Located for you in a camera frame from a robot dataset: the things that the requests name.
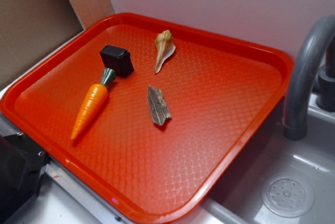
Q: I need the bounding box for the grey wood chip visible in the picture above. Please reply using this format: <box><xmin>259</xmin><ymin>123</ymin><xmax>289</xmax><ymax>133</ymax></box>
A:
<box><xmin>148</xmin><ymin>86</ymin><xmax>172</xmax><ymax>127</ymax></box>

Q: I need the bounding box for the red plastic tray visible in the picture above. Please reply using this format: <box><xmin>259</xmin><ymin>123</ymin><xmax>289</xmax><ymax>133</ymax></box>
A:
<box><xmin>1</xmin><ymin>13</ymin><xmax>293</xmax><ymax>223</ymax></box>

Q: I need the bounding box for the tan conch seashell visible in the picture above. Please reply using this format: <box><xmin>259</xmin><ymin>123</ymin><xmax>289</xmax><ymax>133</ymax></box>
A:
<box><xmin>154</xmin><ymin>30</ymin><xmax>176</xmax><ymax>74</ymax></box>

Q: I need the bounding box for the small black box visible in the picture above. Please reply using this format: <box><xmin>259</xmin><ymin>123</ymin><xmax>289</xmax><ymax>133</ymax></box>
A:
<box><xmin>99</xmin><ymin>45</ymin><xmax>134</xmax><ymax>77</ymax></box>

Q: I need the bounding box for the orange toy carrot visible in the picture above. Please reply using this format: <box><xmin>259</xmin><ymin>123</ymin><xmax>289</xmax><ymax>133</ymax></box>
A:
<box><xmin>71</xmin><ymin>68</ymin><xmax>116</xmax><ymax>140</ymax></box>

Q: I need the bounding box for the grey toy faucet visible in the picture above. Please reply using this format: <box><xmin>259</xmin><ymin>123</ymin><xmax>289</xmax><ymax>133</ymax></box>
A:
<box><xmin>282</xmin><ymin>15</ymin><xmax>334</xmax><ymax>140</ymax></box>

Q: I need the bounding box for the grey toy sink basin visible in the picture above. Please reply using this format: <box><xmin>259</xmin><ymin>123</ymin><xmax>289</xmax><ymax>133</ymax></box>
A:
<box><xmin>201</xmin><ymin>95</ymin><xmax>335</xmax><ymax>224</ymax></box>

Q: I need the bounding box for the brown cardboard panel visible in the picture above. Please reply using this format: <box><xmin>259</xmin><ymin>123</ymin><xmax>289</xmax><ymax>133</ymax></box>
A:
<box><xmin>1</xmin><ymin>0</ymin><xmax>114</xmax><ymax>88</ymax></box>

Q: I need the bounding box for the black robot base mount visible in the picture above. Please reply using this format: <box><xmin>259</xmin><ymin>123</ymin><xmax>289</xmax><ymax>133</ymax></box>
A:
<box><xmin>1</xmin><ymin>134</ymin><xmax>48</xmax><ymax>223</ymax></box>

